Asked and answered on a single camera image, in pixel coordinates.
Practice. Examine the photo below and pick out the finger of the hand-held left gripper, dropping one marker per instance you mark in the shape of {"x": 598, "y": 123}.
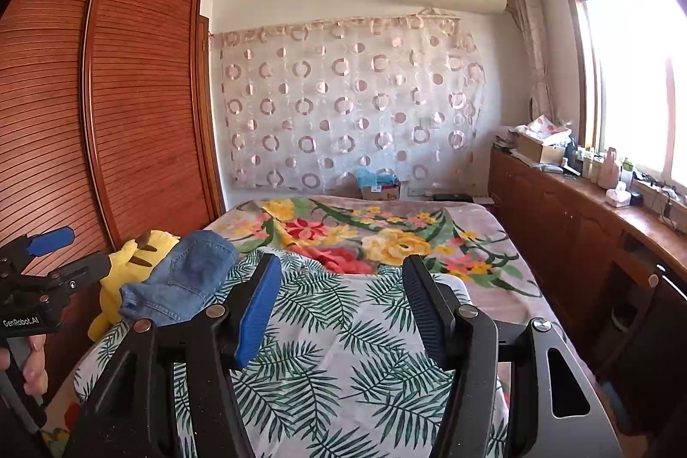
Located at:
{"x": 51, "y": 240}
{"x": 83, "y": 270}

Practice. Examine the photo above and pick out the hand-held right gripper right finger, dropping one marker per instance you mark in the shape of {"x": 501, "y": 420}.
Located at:
{"x": 429, "y": 313}

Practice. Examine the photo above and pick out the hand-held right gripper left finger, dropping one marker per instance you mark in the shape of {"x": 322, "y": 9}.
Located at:
{"x": 257, "y": 318}

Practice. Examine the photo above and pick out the blue denim pants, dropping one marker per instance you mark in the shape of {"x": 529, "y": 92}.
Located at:
{"x": 188, "y": 270}

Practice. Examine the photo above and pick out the person's left hand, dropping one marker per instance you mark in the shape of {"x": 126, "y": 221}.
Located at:
{"x": 36, "y": 361}

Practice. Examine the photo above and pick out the yellow plush toy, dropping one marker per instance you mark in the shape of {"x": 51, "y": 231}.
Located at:
{"x": 123, "y": 265}

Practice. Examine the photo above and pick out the floral blanket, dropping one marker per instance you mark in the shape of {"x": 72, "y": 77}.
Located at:
{"x": 375, "y": 232}

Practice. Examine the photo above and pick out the cardboard box with blue bag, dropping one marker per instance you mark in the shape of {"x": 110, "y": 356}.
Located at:
{"x": 378, "y": 187}

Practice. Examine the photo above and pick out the long wooden cabinet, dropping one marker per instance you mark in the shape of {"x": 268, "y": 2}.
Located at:
{"x": 563, "y": 232}

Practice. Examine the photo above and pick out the wooden louvered wardrobe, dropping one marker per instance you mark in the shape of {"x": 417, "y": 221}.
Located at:
{"x": 134, "y": 88}

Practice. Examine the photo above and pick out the white bottle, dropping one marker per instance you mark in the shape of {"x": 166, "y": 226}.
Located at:
{"x": 589, "y": 165}

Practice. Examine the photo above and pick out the white crumpled paper bag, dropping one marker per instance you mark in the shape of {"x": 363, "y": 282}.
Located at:
{"x": 545, "y": 126}

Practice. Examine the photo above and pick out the white tissue box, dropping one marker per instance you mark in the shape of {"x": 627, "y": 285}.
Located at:
{"x": 617, "y": 196}

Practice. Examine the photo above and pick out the circle patterned sheer curtain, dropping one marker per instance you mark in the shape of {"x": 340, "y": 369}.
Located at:
{"x": 349, "y": 98}

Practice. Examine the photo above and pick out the green capped bottle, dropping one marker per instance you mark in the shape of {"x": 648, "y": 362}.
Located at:
{"x": 627, "y": 173}

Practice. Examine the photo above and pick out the beige window curtain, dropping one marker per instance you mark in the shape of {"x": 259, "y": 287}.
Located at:
{"x": 531, "y": 39}

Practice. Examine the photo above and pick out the wooden framed window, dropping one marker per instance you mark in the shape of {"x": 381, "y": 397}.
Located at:
{"x": 633, "y": 77}

